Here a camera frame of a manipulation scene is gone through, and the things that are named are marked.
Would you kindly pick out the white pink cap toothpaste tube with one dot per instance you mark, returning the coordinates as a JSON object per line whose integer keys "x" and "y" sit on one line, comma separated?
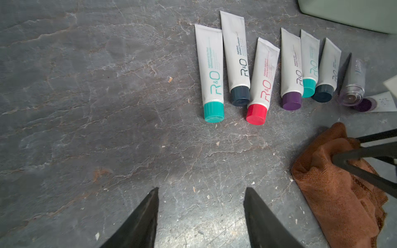
{"x": 262, "y": 82}

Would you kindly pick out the brown cloth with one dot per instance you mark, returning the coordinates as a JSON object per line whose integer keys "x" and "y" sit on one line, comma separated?
{"x": 349, "y": 209}

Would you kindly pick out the white green cap toothpaste tube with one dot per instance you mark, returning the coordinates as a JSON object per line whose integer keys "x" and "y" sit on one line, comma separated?
{"x": 310, "y": 60}

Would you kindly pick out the green plastic storage box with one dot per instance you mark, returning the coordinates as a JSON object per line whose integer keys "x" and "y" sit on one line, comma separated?
{"x": 373, "y": 15}

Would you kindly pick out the white dark cap toothpaste tube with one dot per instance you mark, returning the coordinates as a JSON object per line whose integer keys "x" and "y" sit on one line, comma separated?
{"x": 235, "y": 47}

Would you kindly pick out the silver purple Protetix toothpaste tube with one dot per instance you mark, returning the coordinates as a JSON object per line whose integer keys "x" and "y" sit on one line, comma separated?
{"x": 353, "y": 88}

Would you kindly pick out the white R&O purple cap tube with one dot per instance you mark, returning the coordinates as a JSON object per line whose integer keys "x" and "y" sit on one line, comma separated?
{"x": 292, "y": 87}

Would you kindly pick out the white R&O tube red scribble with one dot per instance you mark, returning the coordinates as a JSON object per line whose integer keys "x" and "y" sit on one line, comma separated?
{"x": 328, "y": 72}

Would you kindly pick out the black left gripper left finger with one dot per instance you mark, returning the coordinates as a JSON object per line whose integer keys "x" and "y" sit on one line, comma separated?
{"x": 140, "y": 228}

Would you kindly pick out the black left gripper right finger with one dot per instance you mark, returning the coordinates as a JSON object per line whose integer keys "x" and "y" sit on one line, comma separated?
{"x": 264, "y": 228}

